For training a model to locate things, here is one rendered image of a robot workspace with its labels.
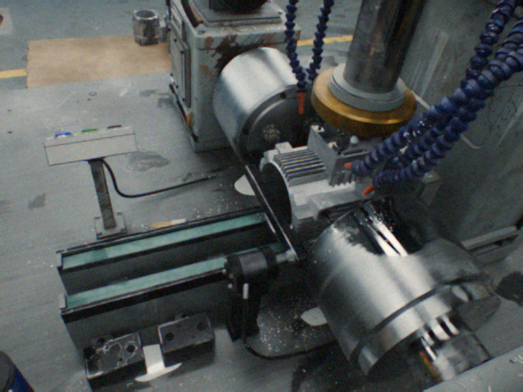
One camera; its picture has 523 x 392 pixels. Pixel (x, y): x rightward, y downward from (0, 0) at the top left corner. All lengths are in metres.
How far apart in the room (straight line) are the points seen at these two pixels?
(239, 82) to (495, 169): 0.53
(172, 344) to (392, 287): 0.42
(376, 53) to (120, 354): 0.66
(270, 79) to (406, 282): 0.52
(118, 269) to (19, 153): 0.57
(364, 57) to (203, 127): 0.64
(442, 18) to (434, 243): 0.44
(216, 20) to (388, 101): 0.56
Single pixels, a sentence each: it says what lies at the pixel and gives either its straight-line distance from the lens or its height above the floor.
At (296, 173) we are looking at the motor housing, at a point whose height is 1.11.
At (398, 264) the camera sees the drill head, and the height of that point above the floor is 1.15.
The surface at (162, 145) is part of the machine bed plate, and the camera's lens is 1.29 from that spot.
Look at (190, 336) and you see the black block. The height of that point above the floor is 0.86.
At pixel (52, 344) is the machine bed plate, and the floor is 0.80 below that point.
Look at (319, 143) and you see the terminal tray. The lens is 0.80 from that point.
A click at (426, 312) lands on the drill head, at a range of 0.60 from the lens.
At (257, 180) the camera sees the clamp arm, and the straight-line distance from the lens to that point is 0.84.
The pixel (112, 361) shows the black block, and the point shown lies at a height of 0.86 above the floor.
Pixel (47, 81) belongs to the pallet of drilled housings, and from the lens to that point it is 3.01.
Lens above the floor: 1.60
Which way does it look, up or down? 44 degrees down
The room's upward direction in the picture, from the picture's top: 8 degrees clockwise
